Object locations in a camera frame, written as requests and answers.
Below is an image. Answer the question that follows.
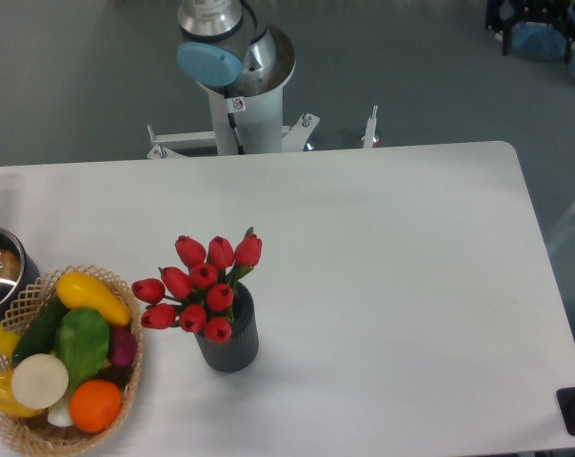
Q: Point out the woven wicker basket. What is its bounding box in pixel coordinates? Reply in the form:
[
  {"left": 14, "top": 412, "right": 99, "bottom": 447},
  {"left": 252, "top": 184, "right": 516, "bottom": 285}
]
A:
[{"left": 0, "top": 266, "right": 143, "bottom": 456}]

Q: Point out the white onion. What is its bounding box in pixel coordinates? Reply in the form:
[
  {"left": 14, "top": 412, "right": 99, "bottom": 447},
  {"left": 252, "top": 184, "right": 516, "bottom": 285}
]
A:
[{"left": 10, "top": 353, "right": 69, "bottom": 409}]

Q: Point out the green leafy lettuce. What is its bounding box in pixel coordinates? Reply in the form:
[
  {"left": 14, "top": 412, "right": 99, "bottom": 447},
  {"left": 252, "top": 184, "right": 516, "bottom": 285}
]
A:
[{"left": 48, "top": 307, "right": 109, "bottom": 427}]

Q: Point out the red tulip bouquet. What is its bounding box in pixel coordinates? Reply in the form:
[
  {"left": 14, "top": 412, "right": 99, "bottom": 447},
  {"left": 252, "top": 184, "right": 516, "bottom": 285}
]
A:
[{"left": 131, "top": 228, "right": 263, "bottom": 344}]

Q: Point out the dark grey ribbed vase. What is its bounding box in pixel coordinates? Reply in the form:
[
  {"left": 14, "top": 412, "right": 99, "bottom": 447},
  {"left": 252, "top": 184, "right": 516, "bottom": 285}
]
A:
[{"left": 195, "top": 283, "right": 259, "bottom": 373}]

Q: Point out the orange fruit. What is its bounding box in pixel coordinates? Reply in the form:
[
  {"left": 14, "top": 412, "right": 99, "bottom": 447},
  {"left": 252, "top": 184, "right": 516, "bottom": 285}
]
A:
[{"left": 69, "top": 379, "right": 122, "bottom": 433}]

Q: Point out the yellow squash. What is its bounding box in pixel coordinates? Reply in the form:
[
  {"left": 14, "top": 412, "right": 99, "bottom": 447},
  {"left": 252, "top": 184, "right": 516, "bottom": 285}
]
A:
[{"left": 55, "top": 271, "right": 131, "bottom": 327}]

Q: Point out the green cucumber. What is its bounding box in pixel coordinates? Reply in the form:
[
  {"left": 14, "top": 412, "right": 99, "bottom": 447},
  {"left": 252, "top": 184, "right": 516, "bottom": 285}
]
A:
[{"left": 11, "top": 295, "right": 69, "bottom": 366}]

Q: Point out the purple red onion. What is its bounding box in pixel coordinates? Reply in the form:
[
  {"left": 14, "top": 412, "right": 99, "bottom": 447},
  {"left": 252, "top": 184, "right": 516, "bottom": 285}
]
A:
[{"left": 108, "top": 327, "right": 138, "bottom": 367}]

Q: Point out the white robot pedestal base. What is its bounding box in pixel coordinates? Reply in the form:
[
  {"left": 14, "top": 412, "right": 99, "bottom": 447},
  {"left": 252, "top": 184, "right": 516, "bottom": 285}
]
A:
[{"left": 146, "top": 88, "right": 383, "bottom": 160}]

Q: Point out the yellow banana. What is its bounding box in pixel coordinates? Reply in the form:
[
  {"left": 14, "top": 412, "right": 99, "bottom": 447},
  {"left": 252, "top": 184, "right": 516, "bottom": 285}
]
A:
[{"left": 0, "top": 323, "right": 21, "bottom": 359}]

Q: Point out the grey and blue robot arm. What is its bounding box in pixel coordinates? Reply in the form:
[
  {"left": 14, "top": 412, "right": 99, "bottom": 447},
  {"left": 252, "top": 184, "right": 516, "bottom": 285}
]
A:
[{"left": 177, "top": 1, "right": 296, "bottom": 97}]

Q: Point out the yellow bell pepper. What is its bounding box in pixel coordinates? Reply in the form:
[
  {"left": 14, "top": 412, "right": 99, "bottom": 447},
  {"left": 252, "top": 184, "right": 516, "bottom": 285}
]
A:
[{"left": 0, "top": 369, "right": 44, "bottom": 418}]

